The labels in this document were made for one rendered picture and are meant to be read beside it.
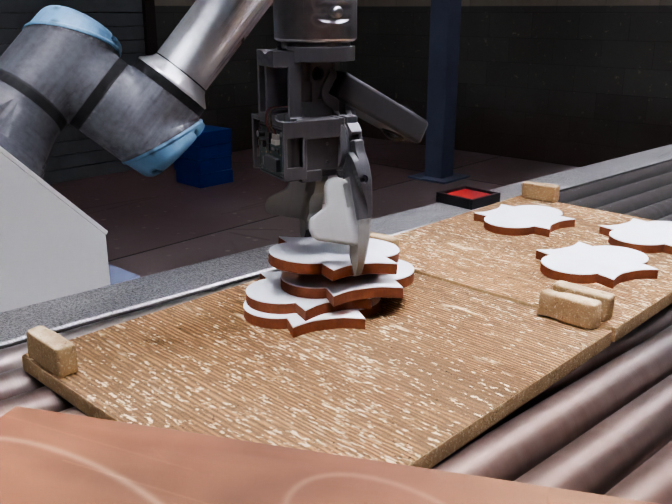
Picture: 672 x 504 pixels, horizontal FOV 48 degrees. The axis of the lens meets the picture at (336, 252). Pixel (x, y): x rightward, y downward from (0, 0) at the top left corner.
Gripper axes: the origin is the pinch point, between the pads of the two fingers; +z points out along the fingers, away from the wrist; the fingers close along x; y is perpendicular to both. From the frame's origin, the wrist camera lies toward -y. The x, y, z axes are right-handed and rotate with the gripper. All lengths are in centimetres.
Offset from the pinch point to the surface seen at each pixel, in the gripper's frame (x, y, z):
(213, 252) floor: -300, -91, 100
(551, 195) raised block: -21, -49, 4
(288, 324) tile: 3.8, 7.1, 4.9
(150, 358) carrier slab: 3.3, 20.1, 5.6
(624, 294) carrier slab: 12.3, -28.1, 5.6
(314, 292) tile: 3.0, 4.0, 2.6
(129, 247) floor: -330, -54, 100
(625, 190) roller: -27, -73, 8
